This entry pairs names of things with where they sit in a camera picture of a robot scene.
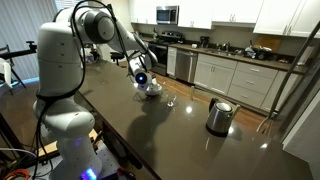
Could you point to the narrow white base cabinet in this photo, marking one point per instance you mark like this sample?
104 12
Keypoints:
171 61

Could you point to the wooden cutting board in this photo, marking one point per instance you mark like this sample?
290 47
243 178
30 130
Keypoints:
269 42

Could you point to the white perforated base plate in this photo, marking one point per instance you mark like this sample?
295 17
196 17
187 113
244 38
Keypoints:
108 161

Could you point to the white drawer base cabinet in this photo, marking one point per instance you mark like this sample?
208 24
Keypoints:
253 83

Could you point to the white ceramic bowl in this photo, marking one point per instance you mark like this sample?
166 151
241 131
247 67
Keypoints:
156 90

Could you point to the dark glass bottle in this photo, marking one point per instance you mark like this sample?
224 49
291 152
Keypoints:
154 33

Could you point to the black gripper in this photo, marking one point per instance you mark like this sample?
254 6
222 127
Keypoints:
150 86

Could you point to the stainless steel dishwasher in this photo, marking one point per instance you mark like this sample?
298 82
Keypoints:
186 65

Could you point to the tan wooden chair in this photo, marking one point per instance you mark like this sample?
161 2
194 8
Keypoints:
237 110

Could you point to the black coffee maker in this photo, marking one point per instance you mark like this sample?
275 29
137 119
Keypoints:
204 41

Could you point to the black kitchen stove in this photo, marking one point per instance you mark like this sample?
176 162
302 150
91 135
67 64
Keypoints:
163 53

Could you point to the white two-door base cabinet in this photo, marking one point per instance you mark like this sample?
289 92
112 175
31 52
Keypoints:
271 93

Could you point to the white sink base cabinet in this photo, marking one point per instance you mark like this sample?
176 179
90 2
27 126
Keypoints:
213 76

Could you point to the white wall cabinets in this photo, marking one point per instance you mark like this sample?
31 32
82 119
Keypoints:
200 11
286 15

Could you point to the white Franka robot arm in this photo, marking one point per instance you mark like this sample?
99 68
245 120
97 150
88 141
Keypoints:
63 66

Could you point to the black office chair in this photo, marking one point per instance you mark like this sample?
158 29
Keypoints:
116 56

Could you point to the white window blind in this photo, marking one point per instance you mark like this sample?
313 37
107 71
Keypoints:
63 3

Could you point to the dish pile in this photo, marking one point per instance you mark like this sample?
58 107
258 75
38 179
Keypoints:
256 51

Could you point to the stainless steel refrigerator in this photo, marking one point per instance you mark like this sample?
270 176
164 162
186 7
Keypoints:
310 86

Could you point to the small white counter container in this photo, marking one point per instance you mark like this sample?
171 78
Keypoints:
194 45

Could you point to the steel pot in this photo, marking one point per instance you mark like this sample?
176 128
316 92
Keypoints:
218 116

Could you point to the metal sink faucet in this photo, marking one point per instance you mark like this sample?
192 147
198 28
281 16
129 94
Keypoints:
226 46

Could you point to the stainless steel microwave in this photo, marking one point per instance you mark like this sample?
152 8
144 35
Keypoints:
166 15

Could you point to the white paper towel roll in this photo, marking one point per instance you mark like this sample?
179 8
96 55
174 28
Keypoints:
309 57

